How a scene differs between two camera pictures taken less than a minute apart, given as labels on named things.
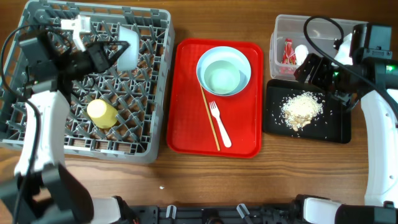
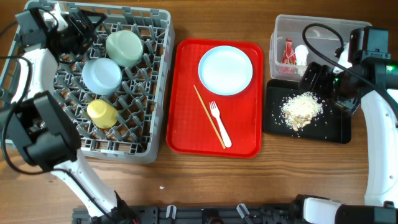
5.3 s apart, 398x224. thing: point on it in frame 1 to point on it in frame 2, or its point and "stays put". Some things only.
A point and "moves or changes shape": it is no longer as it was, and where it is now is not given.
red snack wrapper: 289,56 stays put
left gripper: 98,52 to 86,37
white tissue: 301,51 stays put
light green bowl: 221,77 to 124,47
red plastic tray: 188,127 stays put
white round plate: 238,57 stays put
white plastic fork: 216,114 stays put
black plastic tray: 297,111 stays put
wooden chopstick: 216,142 moves or changes shape
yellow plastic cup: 101,114 stays put
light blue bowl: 129,60 to 101,76
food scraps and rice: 298,111 stays put
